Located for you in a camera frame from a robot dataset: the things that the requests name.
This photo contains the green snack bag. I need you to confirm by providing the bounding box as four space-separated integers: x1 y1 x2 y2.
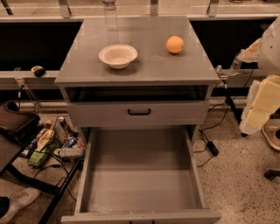
27 148 50 168

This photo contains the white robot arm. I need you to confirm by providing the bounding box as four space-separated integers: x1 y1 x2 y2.
237 17 280 135

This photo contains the clear plastic water bottle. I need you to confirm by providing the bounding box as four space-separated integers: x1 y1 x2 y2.
102 0 117 32

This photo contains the white sneaker lower left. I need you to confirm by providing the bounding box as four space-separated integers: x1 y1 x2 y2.
0 187 41 224

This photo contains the black object on floor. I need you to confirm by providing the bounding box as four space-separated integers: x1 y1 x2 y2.
264 170 280 180

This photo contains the closed grey upper drawer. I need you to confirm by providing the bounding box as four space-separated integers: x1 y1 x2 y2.
66 101 209 128

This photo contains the black drawer handle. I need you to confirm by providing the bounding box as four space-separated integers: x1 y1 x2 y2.
127 108 151 116

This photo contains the yellow black tape measure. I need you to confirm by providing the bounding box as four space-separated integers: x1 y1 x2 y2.
31 66 46 77

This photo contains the grey drawer cabinet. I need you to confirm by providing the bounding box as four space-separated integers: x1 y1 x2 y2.
54 15 221 130

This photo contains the wire basket of snacks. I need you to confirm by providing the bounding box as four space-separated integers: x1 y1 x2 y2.
35 115 85 159

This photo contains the open grey bottom drawer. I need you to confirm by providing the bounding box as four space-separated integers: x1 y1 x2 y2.
61 126 221 224

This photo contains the black stand leg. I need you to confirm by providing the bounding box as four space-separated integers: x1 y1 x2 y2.
221 78 249 138

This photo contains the orange fruit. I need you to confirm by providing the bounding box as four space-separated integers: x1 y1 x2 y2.
166 36 184 53

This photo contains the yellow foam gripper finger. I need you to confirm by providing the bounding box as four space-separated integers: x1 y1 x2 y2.
239 75 280 135
237 39 261 63

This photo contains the black power adapter with cable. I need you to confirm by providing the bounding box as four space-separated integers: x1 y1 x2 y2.
196 102 229 168

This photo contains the tan shoe at right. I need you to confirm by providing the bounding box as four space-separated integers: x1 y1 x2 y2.
262 119 280 151

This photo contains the small plastic bottle on ledge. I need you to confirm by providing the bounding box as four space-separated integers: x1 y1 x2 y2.
229 53 242 76

